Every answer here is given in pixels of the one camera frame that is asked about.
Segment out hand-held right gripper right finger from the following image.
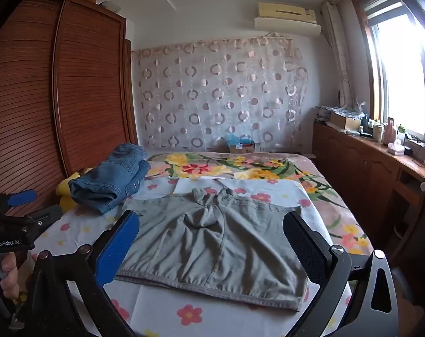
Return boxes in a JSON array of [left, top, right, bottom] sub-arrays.
[[283, 211, 401, 337]]

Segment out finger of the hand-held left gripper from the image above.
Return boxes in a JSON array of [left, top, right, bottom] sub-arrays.
[[21, 205, 63, 234], [0, 190, 37, 218]]

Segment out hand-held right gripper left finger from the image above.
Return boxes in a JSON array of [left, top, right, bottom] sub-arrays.
[[17, 210, 141, 337]]

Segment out olive green pants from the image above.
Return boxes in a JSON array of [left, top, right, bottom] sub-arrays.
[[115, 187, 308, 312]]

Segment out person's left hand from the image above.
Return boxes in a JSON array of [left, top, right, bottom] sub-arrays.
[[0, 253, 19, 300]]

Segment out yellow plush toy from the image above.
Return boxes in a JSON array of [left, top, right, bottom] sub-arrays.
[[55, 168, 94, 213]]

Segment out folded blue jeans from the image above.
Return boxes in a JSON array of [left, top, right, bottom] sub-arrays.
[[68, 143, 151, 215]]

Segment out long wooden cabinet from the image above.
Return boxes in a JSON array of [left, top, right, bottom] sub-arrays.
[[312, 121, 425, 264]]

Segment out white floral bed sheet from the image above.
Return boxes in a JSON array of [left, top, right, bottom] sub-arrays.
[[12, 177, 353, 337]]

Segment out cardboard box with blue bag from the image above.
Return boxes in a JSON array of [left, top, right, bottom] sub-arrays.
[[226, 134, 256, 154]]

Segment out colourful floral blanket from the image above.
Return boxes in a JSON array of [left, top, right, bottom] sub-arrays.
[[142, 152, 372, 255]]

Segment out brown slatted wooden wardrobe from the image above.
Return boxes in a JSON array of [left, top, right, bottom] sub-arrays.
[[0, 0, 139, 218]]

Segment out open cardboard box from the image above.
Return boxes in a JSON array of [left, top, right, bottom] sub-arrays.
[[330, 110, 362, 130]]

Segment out pink tissue pack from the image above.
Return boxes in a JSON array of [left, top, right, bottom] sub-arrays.
[[387, 138, 406, 156]]

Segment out pink bottle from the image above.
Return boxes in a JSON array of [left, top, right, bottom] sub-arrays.
[[383, 117, 397, 145]]

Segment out pale patterned window curtain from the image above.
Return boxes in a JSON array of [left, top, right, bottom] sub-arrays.
[[321, 2, 357, 109]]

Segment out wooden framed window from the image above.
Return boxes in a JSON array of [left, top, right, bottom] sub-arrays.
[[353, 0, 425, 141]]

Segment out white air deflector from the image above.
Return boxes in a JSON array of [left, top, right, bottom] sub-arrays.
[[254, 17, 322, 37]]

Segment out beige air conditioner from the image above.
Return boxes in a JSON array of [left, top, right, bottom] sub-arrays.
[[257, 2, 318, 25]]

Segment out circle patterned wall curtain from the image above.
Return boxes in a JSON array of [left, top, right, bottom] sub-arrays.
[[131, 36, 309, 151]]

